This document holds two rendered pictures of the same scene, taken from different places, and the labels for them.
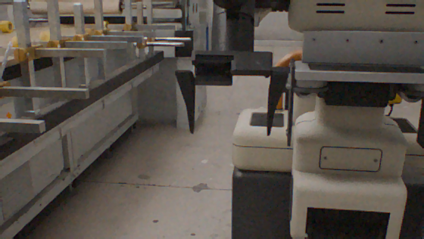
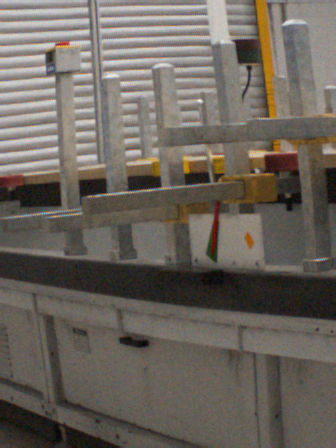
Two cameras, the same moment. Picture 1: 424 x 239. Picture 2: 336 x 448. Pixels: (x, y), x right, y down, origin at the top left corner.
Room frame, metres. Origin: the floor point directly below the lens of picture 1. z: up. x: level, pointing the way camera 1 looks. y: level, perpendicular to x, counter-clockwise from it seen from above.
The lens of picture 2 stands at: (3.19, -0.74, 0.92)
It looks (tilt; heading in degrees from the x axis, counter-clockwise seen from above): 3 degrees down; 144
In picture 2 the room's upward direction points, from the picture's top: 5 degrees counter-clockwise
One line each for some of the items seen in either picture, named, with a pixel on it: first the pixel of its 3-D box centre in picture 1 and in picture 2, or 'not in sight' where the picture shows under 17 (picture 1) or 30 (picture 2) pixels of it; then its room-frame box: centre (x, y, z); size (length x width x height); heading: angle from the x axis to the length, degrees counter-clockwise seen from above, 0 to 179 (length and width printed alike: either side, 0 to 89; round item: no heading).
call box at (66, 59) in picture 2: not in sight; (63, 61); (0.66, 0.85, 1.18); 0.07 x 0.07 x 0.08; 82
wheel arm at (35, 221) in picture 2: not in sight; (92, 215); (0.94, 0.72, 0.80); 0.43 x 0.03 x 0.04; 82
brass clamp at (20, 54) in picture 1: (29, 52); (314, 129); (1.68, 0.71, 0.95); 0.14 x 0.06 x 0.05; 172
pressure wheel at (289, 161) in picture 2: not in sight; (286, 180); (1.46, 0.82, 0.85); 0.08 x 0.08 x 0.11
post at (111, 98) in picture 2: not in sight; (116, 178); (0.91, 0.81, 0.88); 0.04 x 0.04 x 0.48; 82
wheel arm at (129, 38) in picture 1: (94, 38); not in sight; (2.18, 0.58, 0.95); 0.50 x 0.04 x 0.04; 82
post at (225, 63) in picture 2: not in sight; (237, 160); (1.41, 0.74, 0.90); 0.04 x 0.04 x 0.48; 82
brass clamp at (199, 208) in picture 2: not in sight; (181, 209); (1.18, 0.77, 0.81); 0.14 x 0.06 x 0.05; 172
